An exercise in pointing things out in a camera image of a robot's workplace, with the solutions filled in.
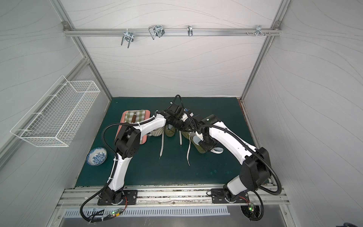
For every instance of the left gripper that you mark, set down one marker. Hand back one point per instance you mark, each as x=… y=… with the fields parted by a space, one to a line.
x=186 y=125

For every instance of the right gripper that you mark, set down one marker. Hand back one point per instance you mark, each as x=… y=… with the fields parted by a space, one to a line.
x=206 y=143

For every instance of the olive shoe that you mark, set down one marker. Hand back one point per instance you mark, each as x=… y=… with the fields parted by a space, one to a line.
x=187 y=135
x=168 y=131

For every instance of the light blue insole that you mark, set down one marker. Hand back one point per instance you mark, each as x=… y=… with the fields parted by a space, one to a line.
x=196 y=139

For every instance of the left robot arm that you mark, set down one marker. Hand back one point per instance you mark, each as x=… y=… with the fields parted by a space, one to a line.
x=127 y=140

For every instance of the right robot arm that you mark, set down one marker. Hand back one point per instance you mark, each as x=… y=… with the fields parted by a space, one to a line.
x=255 y=162

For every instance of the ribbed ceramic cup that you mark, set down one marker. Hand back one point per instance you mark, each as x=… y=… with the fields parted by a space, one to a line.
x=156 y=133

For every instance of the pink tray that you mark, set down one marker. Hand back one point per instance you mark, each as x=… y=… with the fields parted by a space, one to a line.
x=147 y=116

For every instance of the green checkered cloth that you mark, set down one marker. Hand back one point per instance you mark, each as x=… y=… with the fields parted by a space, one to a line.
x=141 y=114

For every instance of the small metal clip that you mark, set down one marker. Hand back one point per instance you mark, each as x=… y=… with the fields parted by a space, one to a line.
x=189 y=30

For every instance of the metal hook clamp middle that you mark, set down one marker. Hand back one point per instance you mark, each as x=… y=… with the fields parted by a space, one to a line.
x=156 y=31

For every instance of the blue white patterned bowl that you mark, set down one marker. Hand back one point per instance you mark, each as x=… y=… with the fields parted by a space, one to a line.
x=96 y=156

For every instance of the metal U-bolt clamp left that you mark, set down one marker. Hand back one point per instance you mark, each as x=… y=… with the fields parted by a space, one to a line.
x=128 y=38

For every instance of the white vent strip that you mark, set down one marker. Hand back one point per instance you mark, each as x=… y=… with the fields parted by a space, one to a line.
x=192 y=211

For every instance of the aluminium crossbar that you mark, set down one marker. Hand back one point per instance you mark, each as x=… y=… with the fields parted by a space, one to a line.
x=169 y=32

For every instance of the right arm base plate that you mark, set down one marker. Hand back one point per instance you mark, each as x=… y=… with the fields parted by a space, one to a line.
x=222 y=195

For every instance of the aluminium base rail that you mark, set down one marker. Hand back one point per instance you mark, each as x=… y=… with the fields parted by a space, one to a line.
x=164 y=195

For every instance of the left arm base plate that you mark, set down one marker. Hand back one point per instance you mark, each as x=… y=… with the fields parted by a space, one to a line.
x=108 y=198

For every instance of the metal bracket right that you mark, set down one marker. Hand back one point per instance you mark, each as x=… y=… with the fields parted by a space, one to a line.
x=258 y=32

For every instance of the white wire basket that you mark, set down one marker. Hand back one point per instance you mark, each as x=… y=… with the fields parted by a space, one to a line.
x=54 y=120

